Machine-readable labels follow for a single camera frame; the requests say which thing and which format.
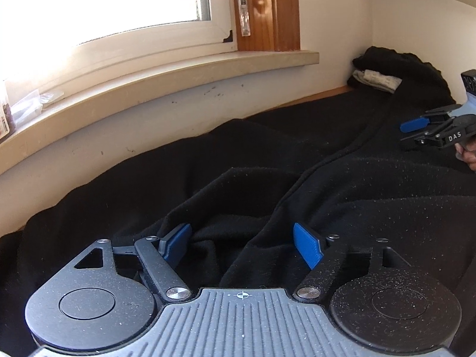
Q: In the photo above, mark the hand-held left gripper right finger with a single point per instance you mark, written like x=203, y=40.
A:
x=306, y=245

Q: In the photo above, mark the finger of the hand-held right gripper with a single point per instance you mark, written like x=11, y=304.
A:
x=412, y=125
x=420, y=140

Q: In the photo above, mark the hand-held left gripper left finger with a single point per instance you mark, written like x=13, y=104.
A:
x=178, y=241

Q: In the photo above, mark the black fleece pants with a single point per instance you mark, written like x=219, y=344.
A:
x=260, y=163

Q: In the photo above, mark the person's right hand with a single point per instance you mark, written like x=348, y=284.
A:
x=469, y=156

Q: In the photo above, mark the white patterned folded garment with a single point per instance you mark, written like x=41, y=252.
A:
x=381, y=80

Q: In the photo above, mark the black folded sweater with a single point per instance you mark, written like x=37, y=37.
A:
x=409, y=67

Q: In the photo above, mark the black folded garment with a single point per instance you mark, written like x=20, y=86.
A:
x=353, y=82

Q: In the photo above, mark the beige windowsill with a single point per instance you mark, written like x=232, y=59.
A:
x=148, y=85

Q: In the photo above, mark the clear plastic wrapper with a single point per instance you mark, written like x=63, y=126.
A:
x=33, y=106

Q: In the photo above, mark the black sash corner cap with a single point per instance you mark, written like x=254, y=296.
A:
x=228, y=37

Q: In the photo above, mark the white window sash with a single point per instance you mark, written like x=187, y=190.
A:
x=219, y=33

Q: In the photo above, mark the jar with orange fruit label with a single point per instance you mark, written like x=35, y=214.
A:
x=6, y=115

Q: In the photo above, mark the wooden window frame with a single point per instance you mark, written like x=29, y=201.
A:
x=266, y=7

